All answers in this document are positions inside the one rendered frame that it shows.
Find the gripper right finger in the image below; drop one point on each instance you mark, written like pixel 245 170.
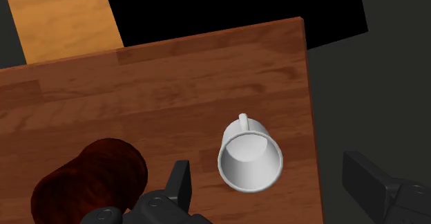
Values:
pixel 377 181

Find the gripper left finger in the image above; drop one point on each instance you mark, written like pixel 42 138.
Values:
pixel 178 183

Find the white mug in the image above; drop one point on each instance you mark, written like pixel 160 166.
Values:
pixel 251 159

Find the dark red cylinder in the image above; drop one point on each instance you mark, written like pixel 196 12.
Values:
pixel 91 183

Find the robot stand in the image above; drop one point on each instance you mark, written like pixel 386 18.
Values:
pixel 235 11

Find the light wooden furniture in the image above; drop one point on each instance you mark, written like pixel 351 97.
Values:
pixel 62 17

